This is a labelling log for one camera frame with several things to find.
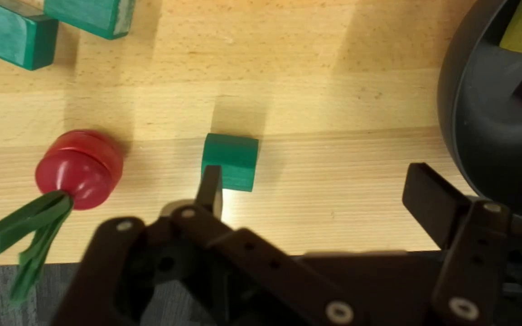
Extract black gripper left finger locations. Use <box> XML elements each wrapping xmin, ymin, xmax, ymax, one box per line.
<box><xmin>48</xmin><ymin>164</ymin><xmax>365</xmax><ymax>326</ymax></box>

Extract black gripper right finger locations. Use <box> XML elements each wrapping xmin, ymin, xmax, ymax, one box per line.
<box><xmin>400</xmin><ymin>162</ymin><xmax>522</xmax><ymax>326</ymax></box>

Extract green wooden cylinder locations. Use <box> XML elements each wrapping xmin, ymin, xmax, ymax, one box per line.
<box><xmin>200</xmin><ymin>133</ymin><xmax>260</xmax><ymax>195</ymax></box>

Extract red toy radish green leaves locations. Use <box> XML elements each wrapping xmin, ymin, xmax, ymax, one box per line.
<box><xmin>0</xmin><ymin>129</ymin><xmax>124</xmax><ymax>305</ymax></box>

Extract black bowl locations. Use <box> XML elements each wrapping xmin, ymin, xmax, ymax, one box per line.
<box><xmin>436</xmin><ymin>0</ymin><xmax>522</xmax><ymax>222</ymax></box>

